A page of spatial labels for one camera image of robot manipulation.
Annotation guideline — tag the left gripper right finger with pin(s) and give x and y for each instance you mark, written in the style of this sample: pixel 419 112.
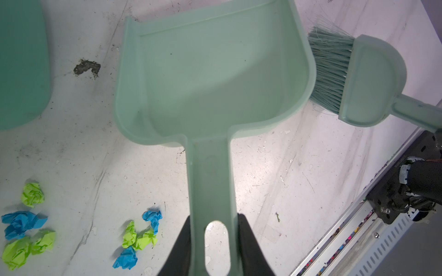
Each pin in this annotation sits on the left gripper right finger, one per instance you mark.
pixel 253 260

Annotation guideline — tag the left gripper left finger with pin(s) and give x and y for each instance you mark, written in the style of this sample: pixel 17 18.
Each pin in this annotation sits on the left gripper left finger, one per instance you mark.
pixel 179 259

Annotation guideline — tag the green plastic dustpan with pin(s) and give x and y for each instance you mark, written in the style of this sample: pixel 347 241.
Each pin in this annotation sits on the green plastic dustpan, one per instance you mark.
pixel 202 78

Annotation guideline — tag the green hand brush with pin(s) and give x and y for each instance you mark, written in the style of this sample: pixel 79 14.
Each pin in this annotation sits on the green hand brush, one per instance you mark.
pixel 361 80

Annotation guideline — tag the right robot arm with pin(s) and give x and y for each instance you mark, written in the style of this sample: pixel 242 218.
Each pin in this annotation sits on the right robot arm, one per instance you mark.
pixel 414 181

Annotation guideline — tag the paper scrap cluster front right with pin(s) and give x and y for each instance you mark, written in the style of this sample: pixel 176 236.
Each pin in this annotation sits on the paper scrap cluster front right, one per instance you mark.
pixel 134 242

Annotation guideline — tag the paper scrap cluster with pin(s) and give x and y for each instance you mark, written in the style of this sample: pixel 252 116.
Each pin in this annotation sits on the paper scrap cluster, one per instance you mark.
pixel 26 237
pixel 134 242

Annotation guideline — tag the paper scrap cluster front left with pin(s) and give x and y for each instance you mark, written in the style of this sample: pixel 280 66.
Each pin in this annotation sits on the paper scrap cluster front left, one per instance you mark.
pixel 26 237

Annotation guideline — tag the green trash bin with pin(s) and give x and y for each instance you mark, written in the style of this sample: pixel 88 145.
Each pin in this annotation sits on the green trash bin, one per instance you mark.
pixel 25 69

